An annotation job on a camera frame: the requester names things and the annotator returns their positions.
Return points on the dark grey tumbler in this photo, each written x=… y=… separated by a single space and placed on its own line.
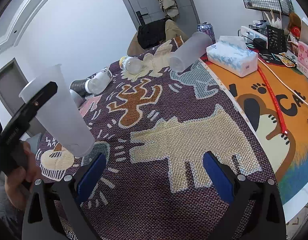
x=80 y=87

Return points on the black mesh desk organiser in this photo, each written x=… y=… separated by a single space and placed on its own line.
x=276 y=40

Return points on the person's left hand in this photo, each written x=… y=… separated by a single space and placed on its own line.
x=13 y=182

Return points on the white tissue pack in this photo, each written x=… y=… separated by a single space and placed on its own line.
x=232 y=54

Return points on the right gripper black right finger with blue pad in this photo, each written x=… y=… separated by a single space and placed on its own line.
x=266 y=219

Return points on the frosted plastic cup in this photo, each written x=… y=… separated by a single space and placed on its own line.
x=189 y=52
x=78 y=100
x=60 y=115

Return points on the orange cat cartoon mat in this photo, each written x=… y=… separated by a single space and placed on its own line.
x=278 y=114

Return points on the grey door with handle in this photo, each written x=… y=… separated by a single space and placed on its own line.
x=146 y=11

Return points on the brown chair with black jacket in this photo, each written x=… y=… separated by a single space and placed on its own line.
x=153 y=34

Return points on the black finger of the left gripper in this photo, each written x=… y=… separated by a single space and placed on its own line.
x=28 y=111

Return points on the white power strip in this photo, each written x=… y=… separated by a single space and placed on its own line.
x=250 y=34

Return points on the clear bottle white cap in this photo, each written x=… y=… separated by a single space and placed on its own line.
x=99 y=82

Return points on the black wire wall basket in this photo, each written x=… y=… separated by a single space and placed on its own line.
x=283 y=7

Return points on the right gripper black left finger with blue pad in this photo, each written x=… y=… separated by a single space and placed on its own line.
x=41 y=220

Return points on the blue drink can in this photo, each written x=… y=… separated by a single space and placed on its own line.
x=207 y=28

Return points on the purple patterned woven blanket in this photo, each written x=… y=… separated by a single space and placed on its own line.
x=154 y=128

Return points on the clear bottle yellow cap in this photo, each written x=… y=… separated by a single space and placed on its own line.
x=130 y=64

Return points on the pink flower box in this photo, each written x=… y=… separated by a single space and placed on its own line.
x=303 y=54

